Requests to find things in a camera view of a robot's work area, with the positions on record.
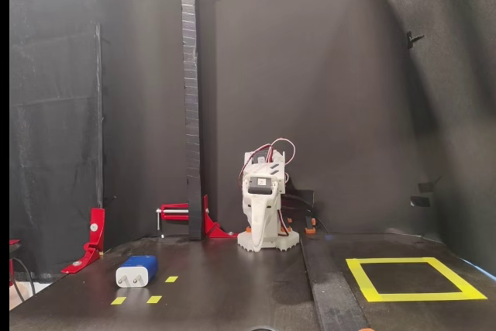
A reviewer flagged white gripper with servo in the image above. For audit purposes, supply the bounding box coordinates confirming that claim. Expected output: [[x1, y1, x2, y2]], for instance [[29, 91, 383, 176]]
[[241, 174, 281, 253]]

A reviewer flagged blue white charger plug block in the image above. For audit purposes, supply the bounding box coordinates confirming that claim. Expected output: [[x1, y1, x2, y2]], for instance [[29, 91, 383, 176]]
[[115, 255, 159, 290]]

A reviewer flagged red screw clamp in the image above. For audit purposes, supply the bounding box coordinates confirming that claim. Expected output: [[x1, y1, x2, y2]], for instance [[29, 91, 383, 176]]
[[156, 202, 191, 239]]

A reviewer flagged yellow tape square outline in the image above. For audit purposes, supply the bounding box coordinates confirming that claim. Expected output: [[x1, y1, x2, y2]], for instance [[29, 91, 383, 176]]
[[346, 257, 488, 303]]

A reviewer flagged black fabric curtain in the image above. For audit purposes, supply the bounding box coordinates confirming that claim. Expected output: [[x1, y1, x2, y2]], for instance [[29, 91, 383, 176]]
[[9, 0, 105, 278]]

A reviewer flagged black clip on backdrop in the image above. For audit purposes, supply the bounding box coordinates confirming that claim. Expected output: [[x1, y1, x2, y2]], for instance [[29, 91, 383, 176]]
[[405, 30, 425, 50]]

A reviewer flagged red metal corner bracket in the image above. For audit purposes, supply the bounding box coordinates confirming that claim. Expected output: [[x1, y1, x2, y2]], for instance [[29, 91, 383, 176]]
[[203, 194, 239, 239], [60, 207, 106, 274]]

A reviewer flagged black power cable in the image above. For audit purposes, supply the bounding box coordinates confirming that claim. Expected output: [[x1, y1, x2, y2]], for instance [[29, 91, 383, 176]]
[[281, 190, 317, 218]]

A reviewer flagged red white servo cable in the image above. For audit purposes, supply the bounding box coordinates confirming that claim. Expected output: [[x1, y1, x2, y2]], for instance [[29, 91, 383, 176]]
[[270, 137, 298, 166]]

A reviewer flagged black flat strip rail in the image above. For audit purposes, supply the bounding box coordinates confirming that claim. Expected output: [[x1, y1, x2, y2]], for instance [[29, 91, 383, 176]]
[[300, 236, 369, 331]]

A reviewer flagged black foam board post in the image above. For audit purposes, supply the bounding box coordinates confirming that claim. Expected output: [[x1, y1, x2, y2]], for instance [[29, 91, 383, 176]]
[[179, 0, 205, 242]]

